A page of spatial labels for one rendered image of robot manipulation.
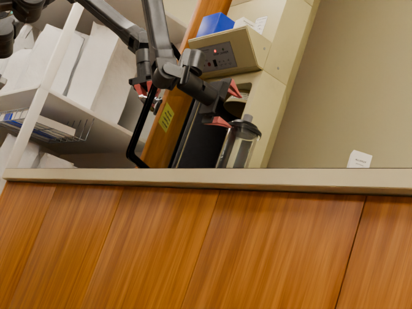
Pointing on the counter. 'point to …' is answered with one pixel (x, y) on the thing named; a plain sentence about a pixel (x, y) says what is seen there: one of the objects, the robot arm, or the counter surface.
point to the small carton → (244, 22)
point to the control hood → (247, 62)
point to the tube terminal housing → (271, 67)
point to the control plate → (218, 56)
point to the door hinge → (185, 134)
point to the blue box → (214, 24)
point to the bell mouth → (237, 105)
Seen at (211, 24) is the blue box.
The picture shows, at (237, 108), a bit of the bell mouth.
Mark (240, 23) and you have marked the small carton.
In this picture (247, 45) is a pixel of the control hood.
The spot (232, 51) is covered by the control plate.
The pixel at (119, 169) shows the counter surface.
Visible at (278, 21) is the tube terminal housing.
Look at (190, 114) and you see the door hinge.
